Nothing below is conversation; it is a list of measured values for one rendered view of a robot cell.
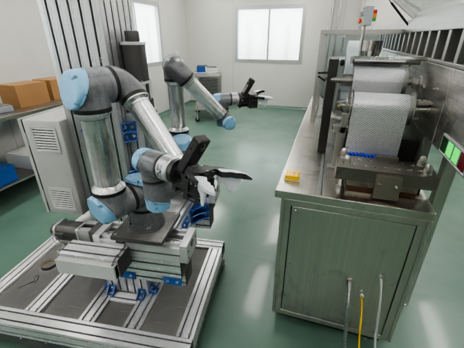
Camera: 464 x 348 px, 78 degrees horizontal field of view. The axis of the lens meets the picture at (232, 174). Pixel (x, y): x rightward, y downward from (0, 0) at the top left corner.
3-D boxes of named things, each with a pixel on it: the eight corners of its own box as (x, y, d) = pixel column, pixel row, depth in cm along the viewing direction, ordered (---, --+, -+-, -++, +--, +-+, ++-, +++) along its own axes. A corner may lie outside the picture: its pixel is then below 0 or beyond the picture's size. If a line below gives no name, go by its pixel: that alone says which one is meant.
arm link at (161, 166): (175, 152, 83) (152, 157, 77) (187, 155, 80) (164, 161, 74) (175, 176, 85) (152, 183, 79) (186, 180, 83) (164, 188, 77)
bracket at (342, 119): (326, 165, 162) (334, 110, 149) (338, 166, 160) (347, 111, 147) (326, 168, 158) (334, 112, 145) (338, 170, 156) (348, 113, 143)
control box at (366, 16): (355, 25, 174) (358, 7, 170) (366, 25, 174) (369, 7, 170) (360, 25, 168) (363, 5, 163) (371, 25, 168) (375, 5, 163)
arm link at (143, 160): (152, 168, 92) (149, 142, 88) (177, 177, 86) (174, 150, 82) (131, 177, 86) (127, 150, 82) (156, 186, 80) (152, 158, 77)
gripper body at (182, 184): (218, 197, 77) (185, 184, 83) (220, 166, 74) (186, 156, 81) (199, 206, 71) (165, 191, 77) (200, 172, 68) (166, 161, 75)
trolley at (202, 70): (195, 112, 660) (192, 64, 616) (220, 112, 665) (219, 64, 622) (195, 123, 578) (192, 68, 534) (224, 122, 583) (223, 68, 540)
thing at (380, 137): (344, 153, 145) (350, 117, 137) (395, 159, 138) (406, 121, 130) (344, 154, 144) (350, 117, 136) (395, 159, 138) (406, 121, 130)
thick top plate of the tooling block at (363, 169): (334, 165, 144) (336, 153, 142) (425, 175, 133) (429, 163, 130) (334, 178, 130) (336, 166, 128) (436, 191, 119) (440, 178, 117)
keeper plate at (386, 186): (371, 195, 128) (376, 172, 124) (396, 199, 126) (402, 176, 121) (371, 198, 126) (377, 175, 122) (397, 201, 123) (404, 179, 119)
